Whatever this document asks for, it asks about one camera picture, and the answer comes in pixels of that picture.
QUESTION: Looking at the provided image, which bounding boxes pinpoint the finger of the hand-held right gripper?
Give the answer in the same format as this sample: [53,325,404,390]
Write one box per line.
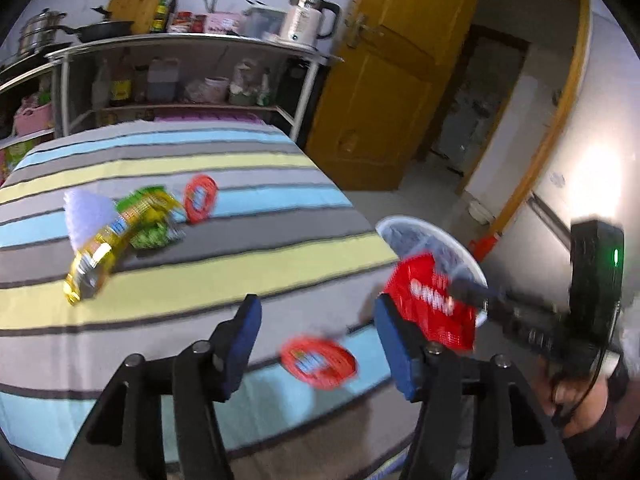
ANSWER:
[449,280,507,311]

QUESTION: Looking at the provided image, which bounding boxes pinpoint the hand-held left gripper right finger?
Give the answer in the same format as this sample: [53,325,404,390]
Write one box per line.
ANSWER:
[374,293,576,480]

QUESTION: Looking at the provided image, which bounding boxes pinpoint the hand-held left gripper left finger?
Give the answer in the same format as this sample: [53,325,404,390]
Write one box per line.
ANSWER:
[57,294,263,480]

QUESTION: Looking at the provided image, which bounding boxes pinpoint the red plastic bag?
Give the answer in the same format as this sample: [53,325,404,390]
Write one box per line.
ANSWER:
[382,252,479,352]

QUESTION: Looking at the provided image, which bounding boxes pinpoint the white waste bin with liner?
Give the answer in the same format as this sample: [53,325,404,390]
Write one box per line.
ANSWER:
[375,215,489,329]

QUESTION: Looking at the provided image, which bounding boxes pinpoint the person's right forearm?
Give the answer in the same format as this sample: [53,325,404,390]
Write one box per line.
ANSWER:
[560,355,640,480]

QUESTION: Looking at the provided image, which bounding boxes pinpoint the person's right hand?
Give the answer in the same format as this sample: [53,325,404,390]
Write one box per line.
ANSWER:
[550,372,608,428]

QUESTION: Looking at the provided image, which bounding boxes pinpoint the red plastic object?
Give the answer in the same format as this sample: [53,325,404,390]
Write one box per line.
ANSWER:
[469,233,502,264]

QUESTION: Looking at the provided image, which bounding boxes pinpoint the red round tin near edge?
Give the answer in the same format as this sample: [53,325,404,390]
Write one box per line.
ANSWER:
[279,336,359,391]

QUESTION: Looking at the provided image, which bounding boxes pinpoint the striped tablecloth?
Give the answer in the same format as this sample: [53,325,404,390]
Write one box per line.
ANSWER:
[0,120,426,468]

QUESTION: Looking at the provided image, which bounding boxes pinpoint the yellow-green snack packet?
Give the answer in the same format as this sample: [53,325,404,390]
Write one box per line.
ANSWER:
[116,186,185,251]

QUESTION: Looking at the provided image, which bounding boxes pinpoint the red round tin far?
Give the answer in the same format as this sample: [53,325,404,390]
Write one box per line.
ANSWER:
[182,174,221,225]

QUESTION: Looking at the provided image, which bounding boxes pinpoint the gold foil wrapper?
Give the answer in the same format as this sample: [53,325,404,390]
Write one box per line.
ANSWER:
[62,190,177,307]

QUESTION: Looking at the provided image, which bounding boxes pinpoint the pale purple packet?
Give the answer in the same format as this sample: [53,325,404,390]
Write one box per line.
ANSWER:
[64,187,120,252]

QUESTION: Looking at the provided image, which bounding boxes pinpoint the yellow wooden door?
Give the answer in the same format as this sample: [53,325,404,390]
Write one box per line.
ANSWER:
[304,0,484,192]

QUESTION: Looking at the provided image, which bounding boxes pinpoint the pink-lid storage box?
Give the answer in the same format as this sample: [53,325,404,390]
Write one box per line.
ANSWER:
[151,111,267,127]

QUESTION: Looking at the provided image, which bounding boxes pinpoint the white pink-rim tub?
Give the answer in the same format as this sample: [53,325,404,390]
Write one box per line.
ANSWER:
[204,76,231,104]

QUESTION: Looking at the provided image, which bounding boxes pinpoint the crumpled plastic bags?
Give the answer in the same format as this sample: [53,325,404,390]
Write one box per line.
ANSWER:
[228,58,262,107]

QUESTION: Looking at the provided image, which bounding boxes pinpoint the grey oil jug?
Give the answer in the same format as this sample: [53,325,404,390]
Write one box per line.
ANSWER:
[147,57,181,103]

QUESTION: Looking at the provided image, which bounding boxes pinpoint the brown sauce bottle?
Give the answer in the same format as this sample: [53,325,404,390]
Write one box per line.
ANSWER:
[109,50,134,108]

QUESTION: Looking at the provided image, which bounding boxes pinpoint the clear plastic bottle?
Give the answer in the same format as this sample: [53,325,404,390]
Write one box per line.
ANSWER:
[91,60,112,111]

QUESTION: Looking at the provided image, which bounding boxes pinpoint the white metal shelf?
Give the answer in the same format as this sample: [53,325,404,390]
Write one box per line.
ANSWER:
[44,32,347,145]

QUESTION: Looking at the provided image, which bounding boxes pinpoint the pink plastic basket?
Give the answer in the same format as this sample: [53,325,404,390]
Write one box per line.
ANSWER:
[13,102,55,137]

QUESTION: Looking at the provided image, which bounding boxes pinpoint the white electric kettle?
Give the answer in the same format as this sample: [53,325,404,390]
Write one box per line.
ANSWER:
[276,0,341,47]

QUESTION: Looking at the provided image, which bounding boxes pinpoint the pink utensil box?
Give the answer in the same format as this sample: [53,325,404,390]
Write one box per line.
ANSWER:
[204,11,242,36]

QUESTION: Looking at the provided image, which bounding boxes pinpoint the clear plastic pitcher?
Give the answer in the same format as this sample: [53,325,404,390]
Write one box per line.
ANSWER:
[243,1,287,42]

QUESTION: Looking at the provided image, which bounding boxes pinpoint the dark green-label bottle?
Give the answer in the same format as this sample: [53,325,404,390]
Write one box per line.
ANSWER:
[150,0,169,35]

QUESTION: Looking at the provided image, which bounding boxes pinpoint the black frying pan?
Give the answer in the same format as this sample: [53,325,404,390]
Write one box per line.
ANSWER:
[47,6,136,44]

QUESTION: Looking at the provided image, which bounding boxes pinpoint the wooden shelf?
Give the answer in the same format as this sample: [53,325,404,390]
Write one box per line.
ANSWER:
[0,54,64,171]

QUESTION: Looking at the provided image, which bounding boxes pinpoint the steel steamer pot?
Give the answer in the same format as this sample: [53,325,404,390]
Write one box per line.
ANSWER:
[18,8,67,57]

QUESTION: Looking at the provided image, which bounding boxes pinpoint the yellow door frame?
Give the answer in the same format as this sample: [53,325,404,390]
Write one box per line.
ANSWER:
[457,0,594,241]

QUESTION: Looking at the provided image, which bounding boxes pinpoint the metal door handle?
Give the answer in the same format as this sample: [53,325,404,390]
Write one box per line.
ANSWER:
[344,12,384,51]

